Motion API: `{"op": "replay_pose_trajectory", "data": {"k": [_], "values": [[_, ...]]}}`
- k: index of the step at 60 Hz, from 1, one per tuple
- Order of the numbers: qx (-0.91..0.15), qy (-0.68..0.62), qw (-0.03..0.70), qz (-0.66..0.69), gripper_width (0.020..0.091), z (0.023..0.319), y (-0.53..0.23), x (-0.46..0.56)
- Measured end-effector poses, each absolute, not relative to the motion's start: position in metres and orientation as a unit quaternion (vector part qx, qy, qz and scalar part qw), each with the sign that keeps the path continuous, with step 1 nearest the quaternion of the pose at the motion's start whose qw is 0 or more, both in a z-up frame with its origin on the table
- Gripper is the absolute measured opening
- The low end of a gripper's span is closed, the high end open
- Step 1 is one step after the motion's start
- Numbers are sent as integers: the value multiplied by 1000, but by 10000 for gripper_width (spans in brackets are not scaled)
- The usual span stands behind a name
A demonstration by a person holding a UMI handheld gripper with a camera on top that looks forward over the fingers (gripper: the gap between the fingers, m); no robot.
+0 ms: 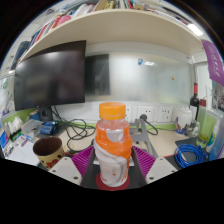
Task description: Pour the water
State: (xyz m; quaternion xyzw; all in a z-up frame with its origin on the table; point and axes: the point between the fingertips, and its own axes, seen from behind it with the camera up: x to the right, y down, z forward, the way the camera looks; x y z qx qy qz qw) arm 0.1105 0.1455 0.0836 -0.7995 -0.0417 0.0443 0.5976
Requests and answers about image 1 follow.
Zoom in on wall shelf with books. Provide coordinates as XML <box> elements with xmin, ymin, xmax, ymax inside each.
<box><xmin>9</xmin><ymin>0</ymin><xmax>208</xmax><ymax>69</ymax></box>

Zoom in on blue desk device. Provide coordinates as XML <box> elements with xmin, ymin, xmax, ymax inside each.
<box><xmin>40</xmin><ymin>120</ymin><xmax>60</xmax><ymax>136</ymax></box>

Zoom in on white wall socket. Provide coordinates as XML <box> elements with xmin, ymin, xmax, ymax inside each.
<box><xmin>136</xmin><ymin>105</ymin><xmax>155</xmax><ymax>123</ymax></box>
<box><xmin>157</xmin><ymin>106</ymin><xmax>174</xmax><ymax>123</ymax></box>

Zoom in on black plug with cable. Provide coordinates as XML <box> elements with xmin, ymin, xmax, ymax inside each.
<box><xmin>139</xmin><ymin>113</ymin><xmax>160</xmax><ymax>136</ymax></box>

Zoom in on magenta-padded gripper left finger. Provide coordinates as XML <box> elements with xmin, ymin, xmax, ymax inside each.
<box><xmin>48</xmin><ymin>145</ymin><xmax>101</xmax><ymax>190</ymax></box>

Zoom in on black tangled cable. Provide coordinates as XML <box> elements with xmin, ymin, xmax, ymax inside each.
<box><xmin>50</xmin><ymin>106</ymin><xmax>98</xmax><ymax>155</ymax></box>

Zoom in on green translucent cup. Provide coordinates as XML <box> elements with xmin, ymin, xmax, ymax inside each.
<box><xmin>195</xmin><ymin>109</ymin><xmax>218</xmax><ymax>150</ymax></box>

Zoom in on brown patterned mug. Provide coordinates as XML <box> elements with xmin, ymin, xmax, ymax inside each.
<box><xmin>32</xmin><ymin>135</ymin><xmax>66</xmax><ymax>171</ymax></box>

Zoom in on white storage box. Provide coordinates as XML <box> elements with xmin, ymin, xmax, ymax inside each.
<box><xmin>19</xmin><ymin>118</ymin><xmax>45</xmax><ymax>138</ymax></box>

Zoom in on blue translucent bottle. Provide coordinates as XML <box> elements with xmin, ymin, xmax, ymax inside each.
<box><xmin>207</xmin><ymin>116</ymin><xmax>224</xmax><ymax>162</ymax></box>

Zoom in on grey metal stand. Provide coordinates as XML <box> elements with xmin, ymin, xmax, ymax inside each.
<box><xmin>128</xmin><ymin>118</ymin><xmax>160</xmax><ymax>158</ymax></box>

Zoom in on black computer monitor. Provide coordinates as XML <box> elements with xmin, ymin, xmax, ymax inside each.
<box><xmin>13</xmin><ymin>40</ymin><xmax>87</xmax><ymax>122</ymax></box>

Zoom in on flat round red coaster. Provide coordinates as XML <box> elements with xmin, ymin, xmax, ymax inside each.
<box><xmin>95</xmin><ymin>172</ymin><xmax>131</xmax><ymax>192</ymax></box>

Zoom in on black desk mat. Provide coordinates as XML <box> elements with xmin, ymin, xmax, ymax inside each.
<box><xmin>164</xmin><ymin>136</ymin><xmax>216</xmax><ymax>171</ymax></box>

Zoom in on orange-capped drink bottle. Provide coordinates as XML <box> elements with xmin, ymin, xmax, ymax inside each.
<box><xmin>93</xmin><ymin>102</ymin><xmax>134</xmax><ymax>188</ymax></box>

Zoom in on white paper sheets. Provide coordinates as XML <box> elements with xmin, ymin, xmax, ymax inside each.
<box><xmin>5</xmin><ymin>139</ymin><xmax>42</xmax><ymax>167</ymax></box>

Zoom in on coiled blue cable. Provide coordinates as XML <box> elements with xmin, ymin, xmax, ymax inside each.
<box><xmin>173</xmin><ymin>143</ymin><xmax>208</xmax><ymax>169</ymax></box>

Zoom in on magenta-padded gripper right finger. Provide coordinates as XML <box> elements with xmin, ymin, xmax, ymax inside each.
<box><xmin>128</xmin><ymin>145</ymin><xmax>178</xmax><ymax>189</ymax></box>

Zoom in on purple hanging banner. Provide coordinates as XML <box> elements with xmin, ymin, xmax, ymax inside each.
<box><xmin>201</xmin><ymin>39</ymin><xmax>224</xmax><ymax>88</ymax></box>

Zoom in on dark wine bottle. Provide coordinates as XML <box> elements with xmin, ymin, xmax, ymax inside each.
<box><xmin>189</xmin><ymin>82</ymin><xmax>201</xmax><ymax>118</ymax></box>

